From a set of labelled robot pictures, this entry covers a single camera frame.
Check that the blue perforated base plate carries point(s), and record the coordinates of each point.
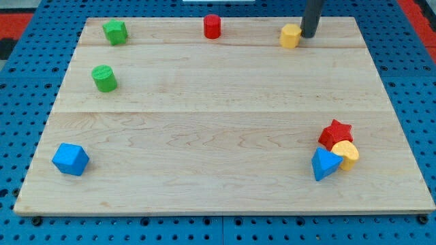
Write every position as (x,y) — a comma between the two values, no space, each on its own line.
(37,42)

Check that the red cylinder block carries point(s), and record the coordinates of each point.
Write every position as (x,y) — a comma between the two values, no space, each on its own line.
(212,26)

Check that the green cylinder block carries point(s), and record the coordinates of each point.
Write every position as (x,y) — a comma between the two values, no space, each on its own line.
(104,78)

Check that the yellow heart block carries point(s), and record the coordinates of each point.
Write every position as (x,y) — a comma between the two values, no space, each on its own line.
(349,152)

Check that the blue triangle block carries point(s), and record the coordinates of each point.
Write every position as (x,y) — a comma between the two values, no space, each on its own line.
(325,163)

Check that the red star block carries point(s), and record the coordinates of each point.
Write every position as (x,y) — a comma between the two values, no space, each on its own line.
(334,133)

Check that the yellow hexagon block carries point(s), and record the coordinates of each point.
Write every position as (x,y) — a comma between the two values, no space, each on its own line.
(290,36)

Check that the green star block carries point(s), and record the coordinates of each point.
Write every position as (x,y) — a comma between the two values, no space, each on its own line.
(115,32)

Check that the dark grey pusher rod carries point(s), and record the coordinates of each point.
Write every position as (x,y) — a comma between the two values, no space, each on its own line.
(311,17)

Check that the light wooden board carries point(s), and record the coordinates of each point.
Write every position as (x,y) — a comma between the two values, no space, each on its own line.
(224,126)

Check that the blue cube block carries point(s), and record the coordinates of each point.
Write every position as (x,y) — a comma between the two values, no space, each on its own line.
(70,159)

